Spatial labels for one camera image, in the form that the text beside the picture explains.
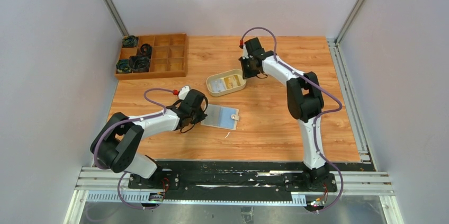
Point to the beige plastic tray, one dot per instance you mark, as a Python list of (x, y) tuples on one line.
[(222, 75)]

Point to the aluminium rail frame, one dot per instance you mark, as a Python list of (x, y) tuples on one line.
[(96, 186)]

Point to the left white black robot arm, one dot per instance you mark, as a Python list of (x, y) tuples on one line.
[(115, 147)]

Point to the black coiled cable small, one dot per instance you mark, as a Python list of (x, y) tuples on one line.
[(145, 50)]

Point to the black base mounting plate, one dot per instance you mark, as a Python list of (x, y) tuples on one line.
[(236, 181)]

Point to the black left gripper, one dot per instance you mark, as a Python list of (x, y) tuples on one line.
[(200, 117)]

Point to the wooden compartment tray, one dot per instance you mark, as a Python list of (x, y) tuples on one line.
[(169, 56)]

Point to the white card in tray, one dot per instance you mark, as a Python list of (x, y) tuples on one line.
[(217, 86)]

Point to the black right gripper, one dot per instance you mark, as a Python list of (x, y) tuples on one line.
[(247, 74)]

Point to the yellow card in tray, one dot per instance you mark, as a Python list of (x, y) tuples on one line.
[(232, 81)]

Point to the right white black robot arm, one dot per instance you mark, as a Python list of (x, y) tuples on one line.
[(304, 101)]

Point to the black coiled cable large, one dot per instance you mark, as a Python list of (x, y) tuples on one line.
[(139, 64)]

